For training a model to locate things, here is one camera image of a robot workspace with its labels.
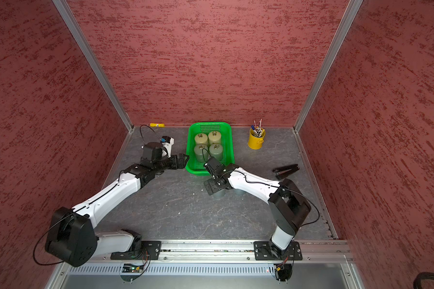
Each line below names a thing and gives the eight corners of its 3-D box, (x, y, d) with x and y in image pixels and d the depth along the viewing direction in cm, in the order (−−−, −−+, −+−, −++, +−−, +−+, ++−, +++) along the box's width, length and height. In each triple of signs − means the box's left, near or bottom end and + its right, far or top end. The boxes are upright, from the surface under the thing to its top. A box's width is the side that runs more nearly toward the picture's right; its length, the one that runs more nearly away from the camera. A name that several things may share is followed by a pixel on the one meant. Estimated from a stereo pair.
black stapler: (277, 180, 98) (279, 177, 96) (272, 172, 102) (274, 169, 99) (299, 172, 101) (301, 170, 99) (294, 165, 105) (296, 162, 102)
